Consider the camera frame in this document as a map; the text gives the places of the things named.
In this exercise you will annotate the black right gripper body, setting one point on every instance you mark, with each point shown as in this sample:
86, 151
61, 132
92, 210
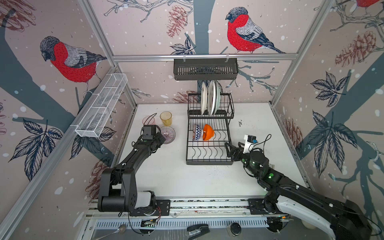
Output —
245, 159

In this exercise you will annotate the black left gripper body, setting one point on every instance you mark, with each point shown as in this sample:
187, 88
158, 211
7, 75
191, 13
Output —
158, 139

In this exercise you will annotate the white striped bowl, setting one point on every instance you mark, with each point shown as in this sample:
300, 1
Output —
169, 134

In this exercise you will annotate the yellow plastic cup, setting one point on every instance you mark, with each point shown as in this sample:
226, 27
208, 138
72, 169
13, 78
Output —
166, 118

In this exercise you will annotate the orange bowl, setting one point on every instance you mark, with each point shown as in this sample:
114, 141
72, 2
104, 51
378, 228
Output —
208, 132

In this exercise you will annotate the blue zigzag patterned bowl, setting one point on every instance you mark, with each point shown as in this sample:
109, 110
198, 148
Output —
197, 130

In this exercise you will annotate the black wire dish rack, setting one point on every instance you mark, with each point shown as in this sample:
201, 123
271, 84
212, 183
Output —
213, 151

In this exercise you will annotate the cream white plate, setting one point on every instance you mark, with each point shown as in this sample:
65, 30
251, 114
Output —
204, 97

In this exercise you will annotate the pink plastic cup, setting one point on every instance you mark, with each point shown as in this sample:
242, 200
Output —
149, 120

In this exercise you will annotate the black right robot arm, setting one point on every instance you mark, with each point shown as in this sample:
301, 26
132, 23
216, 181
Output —
341, 221

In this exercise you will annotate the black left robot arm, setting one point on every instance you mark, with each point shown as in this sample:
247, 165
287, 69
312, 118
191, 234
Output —
118, 188

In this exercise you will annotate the mint green plate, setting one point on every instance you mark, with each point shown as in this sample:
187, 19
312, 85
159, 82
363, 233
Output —
214, 97

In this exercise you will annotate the black round cap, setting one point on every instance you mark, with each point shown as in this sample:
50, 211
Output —
234, 229

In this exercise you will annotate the black stapler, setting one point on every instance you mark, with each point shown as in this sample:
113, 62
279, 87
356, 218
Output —
197, 231

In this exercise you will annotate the metal spoon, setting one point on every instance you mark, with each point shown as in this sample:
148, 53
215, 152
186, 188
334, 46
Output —
120, 230

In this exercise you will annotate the horizontal aluminium crossbar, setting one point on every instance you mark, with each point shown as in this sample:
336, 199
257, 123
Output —
167, 58

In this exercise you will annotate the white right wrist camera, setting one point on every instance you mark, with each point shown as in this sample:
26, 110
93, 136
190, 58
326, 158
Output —
250, 142

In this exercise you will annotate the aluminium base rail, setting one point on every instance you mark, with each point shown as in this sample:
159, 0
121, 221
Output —
179, 214

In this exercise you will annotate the white mesh wall basket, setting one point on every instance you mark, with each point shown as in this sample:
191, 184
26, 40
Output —
98, 114

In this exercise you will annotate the black hanging wall basket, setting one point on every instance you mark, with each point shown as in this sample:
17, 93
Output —
205, 69

